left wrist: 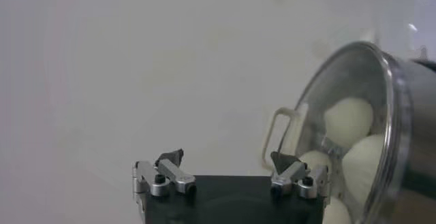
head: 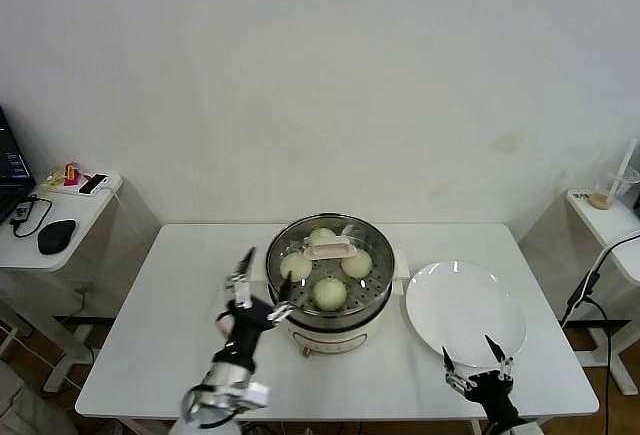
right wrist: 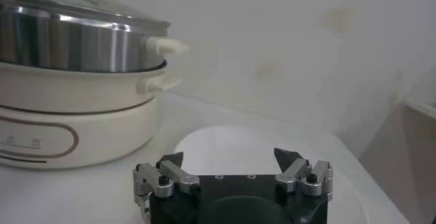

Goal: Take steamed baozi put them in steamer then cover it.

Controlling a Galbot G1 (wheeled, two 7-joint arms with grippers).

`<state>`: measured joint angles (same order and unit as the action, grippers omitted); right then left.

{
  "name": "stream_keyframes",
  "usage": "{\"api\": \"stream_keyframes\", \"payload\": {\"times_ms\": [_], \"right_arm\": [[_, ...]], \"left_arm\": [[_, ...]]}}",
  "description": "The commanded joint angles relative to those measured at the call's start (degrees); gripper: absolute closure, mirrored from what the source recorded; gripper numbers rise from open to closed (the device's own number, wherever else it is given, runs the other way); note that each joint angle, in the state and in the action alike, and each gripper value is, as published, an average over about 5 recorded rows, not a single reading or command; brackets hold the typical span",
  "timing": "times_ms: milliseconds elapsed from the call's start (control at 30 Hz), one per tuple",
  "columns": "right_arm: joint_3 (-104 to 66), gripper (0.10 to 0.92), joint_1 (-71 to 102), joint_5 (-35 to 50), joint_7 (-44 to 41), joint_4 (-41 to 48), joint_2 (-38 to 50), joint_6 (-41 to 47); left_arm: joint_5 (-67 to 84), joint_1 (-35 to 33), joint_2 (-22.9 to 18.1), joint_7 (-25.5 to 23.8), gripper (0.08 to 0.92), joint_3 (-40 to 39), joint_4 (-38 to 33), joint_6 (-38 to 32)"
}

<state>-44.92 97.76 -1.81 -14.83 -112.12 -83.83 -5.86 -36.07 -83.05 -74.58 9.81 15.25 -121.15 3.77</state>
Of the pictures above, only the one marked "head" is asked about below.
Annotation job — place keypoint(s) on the flat white box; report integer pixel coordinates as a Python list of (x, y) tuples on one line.
[(114, 182)]

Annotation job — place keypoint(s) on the small red orange item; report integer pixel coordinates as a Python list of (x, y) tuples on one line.
[(73, 174)]

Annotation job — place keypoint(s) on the white electric cooking pot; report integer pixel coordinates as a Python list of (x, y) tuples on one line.
[(330, 342)]

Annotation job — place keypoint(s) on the black screen smartphone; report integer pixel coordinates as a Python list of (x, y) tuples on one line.
[(93, 184)]

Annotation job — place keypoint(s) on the stainless steel steamer basket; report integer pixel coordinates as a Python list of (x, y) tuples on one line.
[(340, 321)]

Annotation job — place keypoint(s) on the white side table with laptop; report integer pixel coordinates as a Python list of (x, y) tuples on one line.
[(85, 220)]

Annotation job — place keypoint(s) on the white side table with cup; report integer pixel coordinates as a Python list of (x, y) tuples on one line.
[(605, 220)]

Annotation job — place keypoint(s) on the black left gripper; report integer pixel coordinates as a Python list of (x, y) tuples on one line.
[(250, 324)]

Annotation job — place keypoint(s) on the plastic cup with straw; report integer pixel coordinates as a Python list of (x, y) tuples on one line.
[(625, 165)]

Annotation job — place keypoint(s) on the clear plastic snack wrapper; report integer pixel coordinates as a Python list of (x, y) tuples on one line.
[(55, 178)]

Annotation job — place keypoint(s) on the clear plastic drink cup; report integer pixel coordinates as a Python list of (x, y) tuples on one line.
[(601, 199)]

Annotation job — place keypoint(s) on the white round plate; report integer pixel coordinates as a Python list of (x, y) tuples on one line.
[(460, 305)]

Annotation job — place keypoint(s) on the black laptop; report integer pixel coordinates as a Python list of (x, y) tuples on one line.
[(10, 165)]

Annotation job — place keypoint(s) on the white steamed baozi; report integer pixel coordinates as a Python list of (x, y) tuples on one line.
[(330, 294), (357, 266), (295, 267), (320, 234)]

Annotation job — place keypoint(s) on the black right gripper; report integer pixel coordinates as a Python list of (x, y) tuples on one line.
[(489, 391)]

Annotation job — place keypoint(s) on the black computer mouse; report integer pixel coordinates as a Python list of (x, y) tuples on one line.
[(56, 236)]

